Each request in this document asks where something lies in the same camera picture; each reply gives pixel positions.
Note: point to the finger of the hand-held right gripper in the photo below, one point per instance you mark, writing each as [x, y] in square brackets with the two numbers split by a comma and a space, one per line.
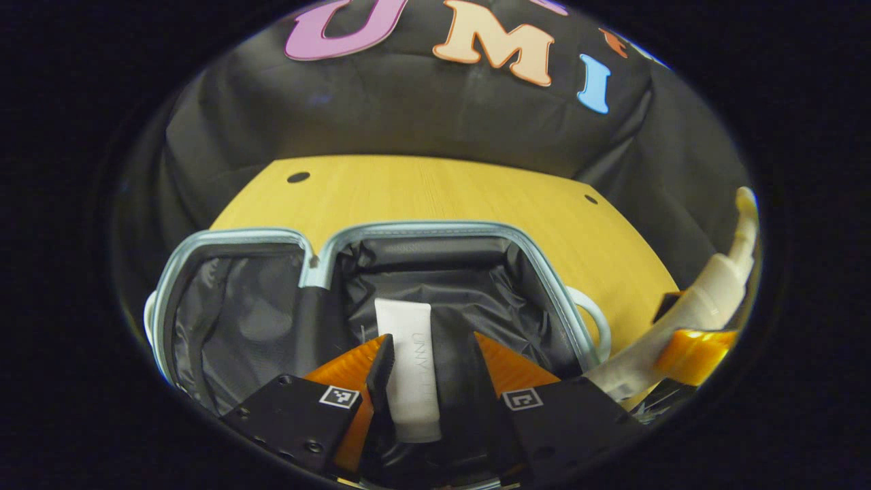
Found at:
[670, 303]
[697, 354]

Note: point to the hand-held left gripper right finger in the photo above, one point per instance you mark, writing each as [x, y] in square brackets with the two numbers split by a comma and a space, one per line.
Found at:
[484, 381]

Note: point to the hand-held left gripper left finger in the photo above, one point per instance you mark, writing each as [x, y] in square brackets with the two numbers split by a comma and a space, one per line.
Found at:
[381, 374]

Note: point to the white skin care tube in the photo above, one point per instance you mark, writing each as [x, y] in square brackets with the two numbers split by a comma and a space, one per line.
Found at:
[408, 340]

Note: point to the black backdrop cloth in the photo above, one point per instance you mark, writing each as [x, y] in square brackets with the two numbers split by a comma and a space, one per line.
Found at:
[408, 102]

